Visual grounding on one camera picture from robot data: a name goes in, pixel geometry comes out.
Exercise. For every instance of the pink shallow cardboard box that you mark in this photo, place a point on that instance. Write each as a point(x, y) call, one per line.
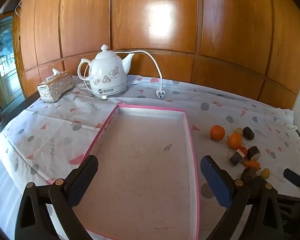
point(142, 160)

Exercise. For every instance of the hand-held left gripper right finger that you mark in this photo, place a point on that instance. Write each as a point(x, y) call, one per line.
point(215, 180)

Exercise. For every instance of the silver embossed tissue box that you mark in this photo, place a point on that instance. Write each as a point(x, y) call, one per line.
point(56, 88)

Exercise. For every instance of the white floral ceramic kettle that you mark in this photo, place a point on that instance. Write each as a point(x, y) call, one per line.
point(106, 67)

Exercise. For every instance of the red tomato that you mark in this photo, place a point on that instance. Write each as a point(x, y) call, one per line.
point(243, 150)

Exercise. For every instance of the white tissue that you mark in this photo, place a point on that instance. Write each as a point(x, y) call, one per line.
point(53, 74)

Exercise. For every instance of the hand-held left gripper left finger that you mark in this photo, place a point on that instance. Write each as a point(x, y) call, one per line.
point(83, 180)

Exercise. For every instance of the orange carrot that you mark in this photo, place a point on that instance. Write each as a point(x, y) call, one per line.
point(252, 164)

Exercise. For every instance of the silver kettle base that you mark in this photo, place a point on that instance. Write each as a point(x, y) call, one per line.
point(110, 93)

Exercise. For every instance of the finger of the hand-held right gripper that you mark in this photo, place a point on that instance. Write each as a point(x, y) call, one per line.
point(293, 177)

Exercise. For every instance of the brown potato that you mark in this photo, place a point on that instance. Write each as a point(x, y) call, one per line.
point(248, 175)

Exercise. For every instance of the orange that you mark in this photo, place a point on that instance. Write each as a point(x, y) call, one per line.
point(217, 132)
point(235, 140)

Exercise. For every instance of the wooden glass door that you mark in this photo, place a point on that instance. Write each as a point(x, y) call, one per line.
point(5, 62)

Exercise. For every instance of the small beige round fruit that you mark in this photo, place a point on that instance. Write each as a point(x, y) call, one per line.
point(238, 130)

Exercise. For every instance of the dark purple oval fruit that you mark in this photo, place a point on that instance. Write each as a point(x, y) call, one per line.
point(248, 133)

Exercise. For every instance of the patterned white tablecloth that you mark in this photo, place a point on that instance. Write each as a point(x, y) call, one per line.
point(55, 125)

